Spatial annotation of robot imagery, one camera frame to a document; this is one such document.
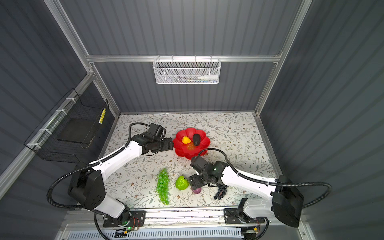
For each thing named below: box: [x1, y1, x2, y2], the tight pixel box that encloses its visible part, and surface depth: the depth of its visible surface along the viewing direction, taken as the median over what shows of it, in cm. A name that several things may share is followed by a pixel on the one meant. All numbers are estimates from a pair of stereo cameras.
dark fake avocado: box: [193, 133, 201, 147], surface depth 101 cm
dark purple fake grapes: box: [213, 184, 228, 200], surface depth 81 cm
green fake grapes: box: [156, 168, 170, 205], surface depth 82 cm
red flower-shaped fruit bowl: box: [173, 127, 211, 160], surface depth 103 cm
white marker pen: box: [197, 75, 219, 80], surface depth 93 cm
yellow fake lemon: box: [182, 136, 192, 144], surface depth 102 cm
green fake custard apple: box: [175, 175, 190, 191], surface depth 81 cm
